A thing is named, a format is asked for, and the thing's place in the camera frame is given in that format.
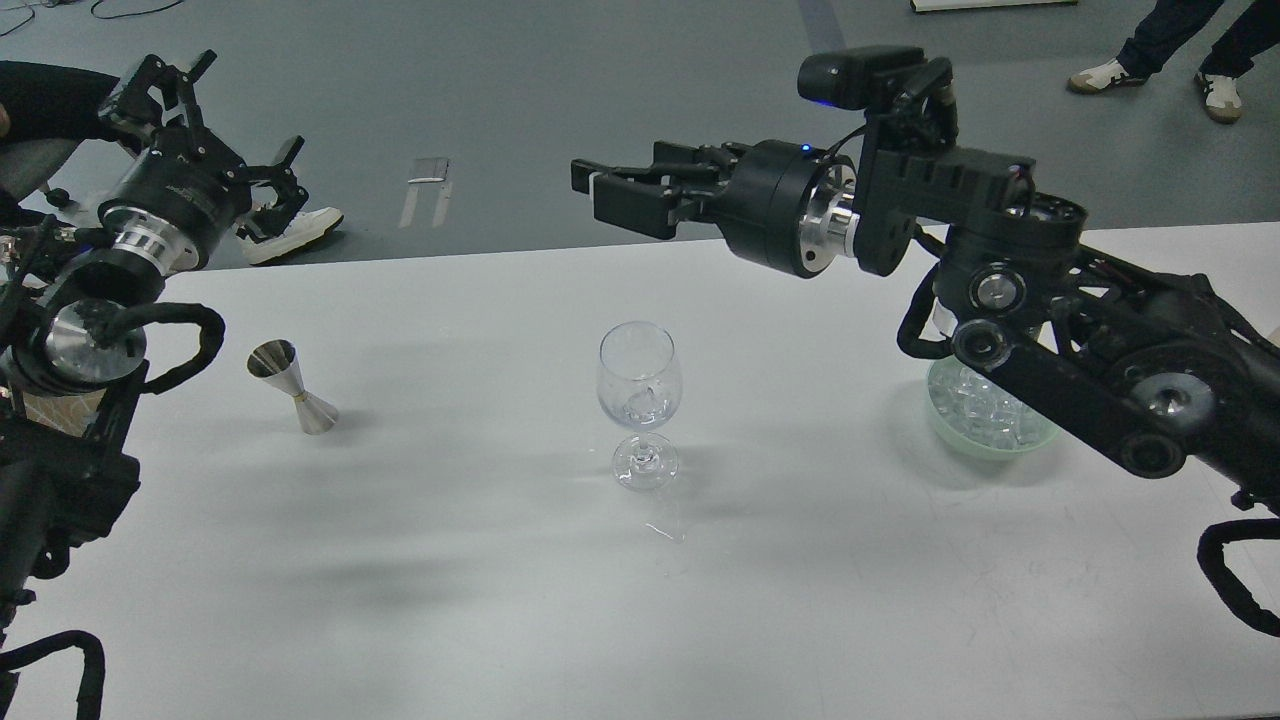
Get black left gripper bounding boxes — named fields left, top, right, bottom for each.
left=99, top=50, right=308, bottom=273

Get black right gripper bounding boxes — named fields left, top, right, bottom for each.
left=571, top=140, right=859, bottom=279

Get steel double jigger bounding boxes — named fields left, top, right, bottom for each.
left=246, top=340, right=340, bottom=436

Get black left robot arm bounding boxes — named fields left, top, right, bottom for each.
left=3, top=50, right=308, bottom=628

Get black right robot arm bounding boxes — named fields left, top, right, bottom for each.
left=570, top=115, right=1277, bottom=635

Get clear wine glass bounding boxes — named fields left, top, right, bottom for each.
left=595, top=322, right=684, bottom=492

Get ice cubes pile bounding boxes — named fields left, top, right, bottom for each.
left=932, top=357, right=1041, bottom=448

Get seated person in black trousers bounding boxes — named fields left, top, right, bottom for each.
left=3, top=51, right=344, bottom=265

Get checked beige cushion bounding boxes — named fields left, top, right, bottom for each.
left=22, top=389, right=105, bottom=434

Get green bowl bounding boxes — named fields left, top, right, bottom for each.
left=925, top=355, right=1061, bottom=459

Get standing person's feet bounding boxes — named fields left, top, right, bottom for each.
left=1066, top=1, right=1279, bottom=126

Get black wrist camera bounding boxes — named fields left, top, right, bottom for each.
left=796, top=45, right=925, bottom=111

